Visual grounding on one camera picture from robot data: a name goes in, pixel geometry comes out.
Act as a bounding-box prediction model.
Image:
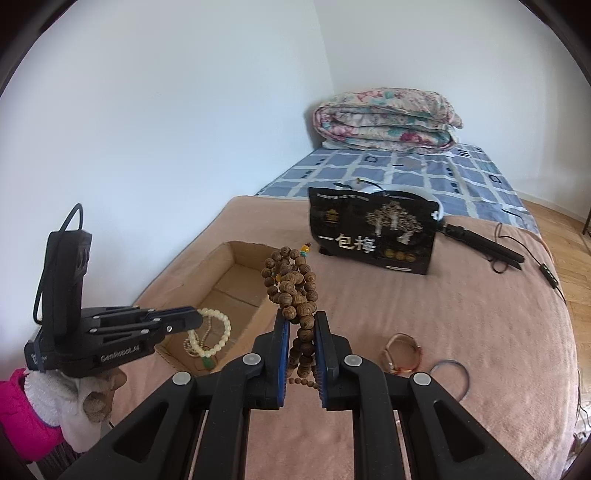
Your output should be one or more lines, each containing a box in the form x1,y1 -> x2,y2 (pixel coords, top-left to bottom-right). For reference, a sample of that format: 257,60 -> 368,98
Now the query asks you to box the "cream bead bracelet jade pendant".
183,308 -> 232,372

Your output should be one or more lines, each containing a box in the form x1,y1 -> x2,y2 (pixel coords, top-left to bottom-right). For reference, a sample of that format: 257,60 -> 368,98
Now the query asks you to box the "blue bangle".
429,359 -> 471,402

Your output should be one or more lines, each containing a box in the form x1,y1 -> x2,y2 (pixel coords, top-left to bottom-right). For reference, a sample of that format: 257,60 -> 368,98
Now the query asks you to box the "brown wooden bead necklace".
260,243 -> 323,389

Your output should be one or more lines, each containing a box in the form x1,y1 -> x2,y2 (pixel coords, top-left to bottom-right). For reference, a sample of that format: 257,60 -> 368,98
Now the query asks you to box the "pink sleeve forearm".
0,368 -> 64,463

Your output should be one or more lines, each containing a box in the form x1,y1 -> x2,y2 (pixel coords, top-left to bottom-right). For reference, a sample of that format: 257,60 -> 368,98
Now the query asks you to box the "left hand white glove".
24,368 -> 127,453

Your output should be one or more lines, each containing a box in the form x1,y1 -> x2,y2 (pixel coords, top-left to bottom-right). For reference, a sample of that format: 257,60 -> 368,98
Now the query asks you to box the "brown cardboard box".
138,241 -> 276,376

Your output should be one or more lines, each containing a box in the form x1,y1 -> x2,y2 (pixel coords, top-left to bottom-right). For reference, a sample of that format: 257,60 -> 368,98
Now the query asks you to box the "pink blanket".
111,196 -> 579,479

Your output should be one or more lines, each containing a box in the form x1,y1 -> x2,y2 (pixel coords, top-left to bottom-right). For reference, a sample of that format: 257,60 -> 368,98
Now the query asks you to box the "black snack bag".
308,187 -> 443,275

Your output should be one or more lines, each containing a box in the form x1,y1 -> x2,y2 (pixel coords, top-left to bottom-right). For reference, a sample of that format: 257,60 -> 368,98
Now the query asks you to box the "blue checked bed sheet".
257,143 -> 539,234

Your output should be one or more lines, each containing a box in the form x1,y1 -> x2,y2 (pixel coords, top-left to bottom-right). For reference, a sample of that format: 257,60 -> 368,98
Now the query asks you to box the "floral folded quilt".
312,87 -> 464,153

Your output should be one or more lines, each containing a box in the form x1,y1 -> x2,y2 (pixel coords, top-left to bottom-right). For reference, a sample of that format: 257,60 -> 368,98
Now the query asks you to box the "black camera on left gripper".
32,203 -> 92,338

